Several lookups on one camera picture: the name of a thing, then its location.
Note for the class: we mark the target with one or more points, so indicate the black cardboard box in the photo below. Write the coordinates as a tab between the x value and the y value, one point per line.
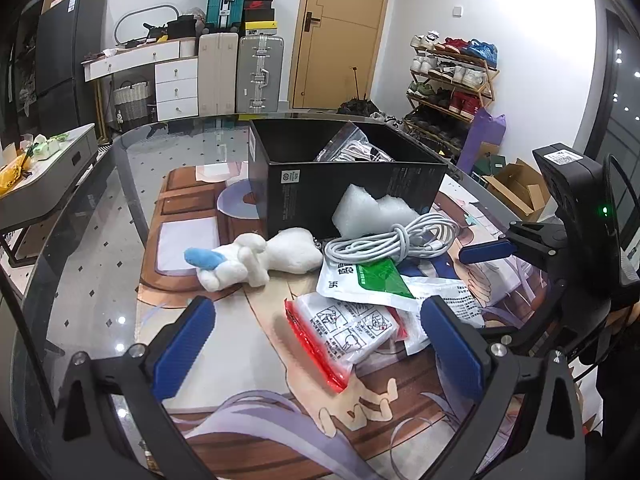
300	195

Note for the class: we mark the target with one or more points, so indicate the purple bag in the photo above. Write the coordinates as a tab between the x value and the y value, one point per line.
482	135

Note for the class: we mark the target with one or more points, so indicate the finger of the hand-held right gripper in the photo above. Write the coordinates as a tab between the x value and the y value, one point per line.
540	322
487	251

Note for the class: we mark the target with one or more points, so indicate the dark grey fridge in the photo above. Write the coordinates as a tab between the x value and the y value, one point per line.
65	60

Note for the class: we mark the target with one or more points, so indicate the white dresser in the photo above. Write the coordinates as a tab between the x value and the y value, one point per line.
175	80

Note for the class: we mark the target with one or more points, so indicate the silver suitcase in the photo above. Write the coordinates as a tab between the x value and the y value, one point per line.
260	72

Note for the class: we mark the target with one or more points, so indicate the wooden door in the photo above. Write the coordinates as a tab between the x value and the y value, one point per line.
345	35

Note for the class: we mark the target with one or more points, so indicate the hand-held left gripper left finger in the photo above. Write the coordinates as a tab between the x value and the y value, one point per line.
184	347

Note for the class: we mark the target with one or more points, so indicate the green and white packet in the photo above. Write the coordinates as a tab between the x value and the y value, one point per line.
385	280

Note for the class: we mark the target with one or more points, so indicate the black umbrella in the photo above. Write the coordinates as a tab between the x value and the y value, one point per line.
357	106

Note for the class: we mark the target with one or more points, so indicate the green and white tissue box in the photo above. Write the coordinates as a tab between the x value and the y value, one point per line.
45	147

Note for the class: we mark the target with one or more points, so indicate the white printed packet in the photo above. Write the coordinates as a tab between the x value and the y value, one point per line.
450	294

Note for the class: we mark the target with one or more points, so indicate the white plush toy blue ear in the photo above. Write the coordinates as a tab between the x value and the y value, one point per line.
290	251

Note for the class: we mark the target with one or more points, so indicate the yellow bag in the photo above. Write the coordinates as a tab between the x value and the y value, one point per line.
11	175

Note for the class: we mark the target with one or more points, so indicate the large black shoe box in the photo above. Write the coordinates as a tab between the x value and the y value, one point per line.
259	15

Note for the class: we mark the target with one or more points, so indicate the printed desk mat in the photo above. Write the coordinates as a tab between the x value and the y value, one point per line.
260	320

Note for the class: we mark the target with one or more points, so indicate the beige suitcase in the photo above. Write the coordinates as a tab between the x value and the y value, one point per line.
217	75

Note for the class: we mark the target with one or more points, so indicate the white foam piece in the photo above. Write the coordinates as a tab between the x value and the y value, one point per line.
360	210

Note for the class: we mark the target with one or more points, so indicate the wicker basket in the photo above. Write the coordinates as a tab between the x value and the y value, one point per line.
131	102

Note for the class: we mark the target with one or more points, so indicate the pile of floor shoes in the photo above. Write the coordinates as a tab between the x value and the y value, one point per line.
395	120

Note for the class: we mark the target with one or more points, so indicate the open cardboard box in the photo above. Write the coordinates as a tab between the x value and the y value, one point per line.
520	185

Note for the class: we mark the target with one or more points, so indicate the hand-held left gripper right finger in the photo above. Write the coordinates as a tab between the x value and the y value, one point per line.
452	352

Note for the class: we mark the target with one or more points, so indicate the oval mirror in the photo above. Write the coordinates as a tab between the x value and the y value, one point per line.
120	22

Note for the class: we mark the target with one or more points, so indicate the dark green box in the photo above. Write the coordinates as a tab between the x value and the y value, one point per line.
495	164

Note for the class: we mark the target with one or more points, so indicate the grey coffee table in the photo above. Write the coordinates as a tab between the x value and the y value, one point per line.
55	170

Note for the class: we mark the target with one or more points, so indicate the shoe rack with shoes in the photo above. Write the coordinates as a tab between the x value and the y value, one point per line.
450	72

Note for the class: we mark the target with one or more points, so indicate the red and white packet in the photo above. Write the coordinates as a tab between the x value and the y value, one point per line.
345	330

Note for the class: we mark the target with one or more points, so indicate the dark glass wardrobe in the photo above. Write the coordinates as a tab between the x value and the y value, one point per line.
25	60

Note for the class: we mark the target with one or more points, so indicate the clear plastic bag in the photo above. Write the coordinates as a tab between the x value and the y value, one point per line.
350	147

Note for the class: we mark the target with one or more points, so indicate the wooden shoe rack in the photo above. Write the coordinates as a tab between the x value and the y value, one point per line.
487	92

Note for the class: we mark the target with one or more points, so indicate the black bag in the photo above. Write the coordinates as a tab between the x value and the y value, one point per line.
182	29

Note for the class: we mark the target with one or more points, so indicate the red and black shoe box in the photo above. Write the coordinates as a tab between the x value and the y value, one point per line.
259	4

